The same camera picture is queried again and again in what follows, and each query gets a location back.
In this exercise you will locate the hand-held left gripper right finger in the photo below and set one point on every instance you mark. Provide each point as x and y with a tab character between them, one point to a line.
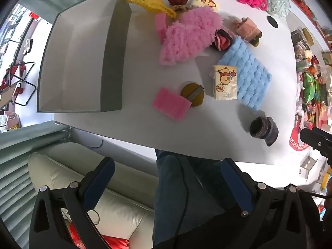
237	184

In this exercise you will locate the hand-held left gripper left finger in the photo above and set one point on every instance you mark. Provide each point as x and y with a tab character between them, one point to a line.
99	181

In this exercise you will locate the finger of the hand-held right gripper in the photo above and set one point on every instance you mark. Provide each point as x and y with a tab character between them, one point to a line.
315	138

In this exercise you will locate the dark grey sock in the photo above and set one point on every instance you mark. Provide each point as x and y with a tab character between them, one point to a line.
264	131

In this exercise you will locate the blue fluffy cloth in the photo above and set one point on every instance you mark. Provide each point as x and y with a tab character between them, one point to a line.
250	77

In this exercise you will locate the small white carton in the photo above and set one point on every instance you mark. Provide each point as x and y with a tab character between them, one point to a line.
225	83

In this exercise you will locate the pink sponge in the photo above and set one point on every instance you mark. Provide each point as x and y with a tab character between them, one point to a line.
161	26
170	103

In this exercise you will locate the grey cardboard box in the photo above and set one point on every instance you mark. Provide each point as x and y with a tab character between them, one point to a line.
75	57

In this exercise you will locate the pink towel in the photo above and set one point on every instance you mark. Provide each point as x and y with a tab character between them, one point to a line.
247	29

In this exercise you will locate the red striped sock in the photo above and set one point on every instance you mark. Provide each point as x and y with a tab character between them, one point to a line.
223	40

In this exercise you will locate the pink fluffy cloth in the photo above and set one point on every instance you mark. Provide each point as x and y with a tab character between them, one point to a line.
186	36

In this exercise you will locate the yellow mesh sponge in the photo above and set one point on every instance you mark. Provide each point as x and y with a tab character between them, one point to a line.
149	2

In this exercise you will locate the red round mat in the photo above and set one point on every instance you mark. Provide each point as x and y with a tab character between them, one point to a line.
295	140

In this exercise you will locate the small wooden box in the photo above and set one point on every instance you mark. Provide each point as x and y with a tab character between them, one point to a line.
308	167

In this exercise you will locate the cream leather sofa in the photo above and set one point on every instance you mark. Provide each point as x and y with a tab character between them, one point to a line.
129	212

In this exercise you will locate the pile of colourful snack packets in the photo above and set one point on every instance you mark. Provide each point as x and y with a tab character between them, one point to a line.
311	90

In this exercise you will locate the person's jeans leg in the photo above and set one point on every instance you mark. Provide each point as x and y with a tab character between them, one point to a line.
181	186

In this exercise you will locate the red cloth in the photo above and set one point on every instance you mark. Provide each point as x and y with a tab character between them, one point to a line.
114	242

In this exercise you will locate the pink glossy bags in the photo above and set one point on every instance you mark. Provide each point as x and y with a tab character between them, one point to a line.
11	119

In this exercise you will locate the black folding chair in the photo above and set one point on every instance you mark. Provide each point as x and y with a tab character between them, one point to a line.
9	93

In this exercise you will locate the pale green bath pouf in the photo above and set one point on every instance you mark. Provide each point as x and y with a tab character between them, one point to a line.
277	2

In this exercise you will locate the white slippers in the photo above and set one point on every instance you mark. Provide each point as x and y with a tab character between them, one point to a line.
28	45

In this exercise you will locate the tissue pack with red print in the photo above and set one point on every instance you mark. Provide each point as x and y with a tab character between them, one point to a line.
205	4

